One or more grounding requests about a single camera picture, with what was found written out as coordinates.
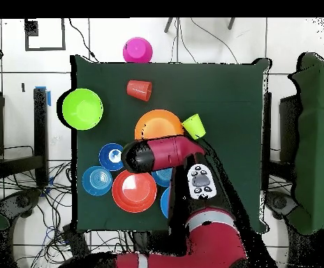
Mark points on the grey tripod legs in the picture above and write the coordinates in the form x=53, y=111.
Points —
x=169, y=25

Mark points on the black chair base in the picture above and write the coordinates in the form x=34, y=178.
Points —
x=22, y=201

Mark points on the dark green tablecloth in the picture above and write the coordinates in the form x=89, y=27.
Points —
x=229, y=97

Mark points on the dark grey chair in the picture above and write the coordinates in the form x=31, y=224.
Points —
x=279, y=202

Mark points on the medium blue bowl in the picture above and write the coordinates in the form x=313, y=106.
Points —
x=165, y=202

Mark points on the small light blue bowl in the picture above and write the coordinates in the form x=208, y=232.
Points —
x=163, y=177
x=97, y=181

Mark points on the large light orange bowl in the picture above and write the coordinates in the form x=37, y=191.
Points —
x=159, y=124

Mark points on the light green bowl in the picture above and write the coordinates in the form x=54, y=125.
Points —
x=82, y=109

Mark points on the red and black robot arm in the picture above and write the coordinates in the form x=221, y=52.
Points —
x=215, y=243

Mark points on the black bench frame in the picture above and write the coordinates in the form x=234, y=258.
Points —
x=40, y=125

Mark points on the black power strip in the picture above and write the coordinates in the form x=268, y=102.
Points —
x=76, y=243

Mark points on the red-orange cup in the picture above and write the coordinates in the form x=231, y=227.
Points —
x=139, y=90

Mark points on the large pink bowl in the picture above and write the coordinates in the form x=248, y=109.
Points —
x=137, y=50

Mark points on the shallow red-orange bowl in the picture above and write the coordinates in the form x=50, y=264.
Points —
x=134, y=192

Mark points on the light green cup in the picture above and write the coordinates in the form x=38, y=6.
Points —
x=194, y=126

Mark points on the small dark blue bowl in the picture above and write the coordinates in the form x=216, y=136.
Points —
x=107, y=160

